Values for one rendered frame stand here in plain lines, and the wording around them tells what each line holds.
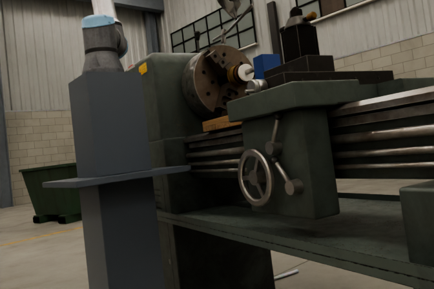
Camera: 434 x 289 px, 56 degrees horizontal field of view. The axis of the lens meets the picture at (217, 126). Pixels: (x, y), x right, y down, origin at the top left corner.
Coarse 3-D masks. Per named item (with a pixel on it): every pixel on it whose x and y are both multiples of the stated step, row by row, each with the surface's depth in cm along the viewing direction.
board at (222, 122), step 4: (224, 116) 142; (212, 120) 150; (216, 120) 147; (220, 120) 145; (224, 120) 142; (228, 120) 140; (204, 124) 156; (208, 124) 153; (212, 124) 150; (216, 124) 147; (220, 124) 145; (224, 124) 143; (228, 124) 140; (232, 124) 138; (236, 124) 136; (240, 124) 134; (204, 128) 156; (208, 128) 153; (212, 128) 150; (216, 128) 148; (220, 128) 146; (224, 128) 150
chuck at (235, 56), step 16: (208, 48) 171; (224, 48) 174; (192, 64) 170; (208, 64) 170; (240, 64) 178; (192, 80) 167; (208, 80) 169; (224, 80) 183; (208, 96) 168; (240, 96) 176; (208, 112) 171; (224, 112) 171
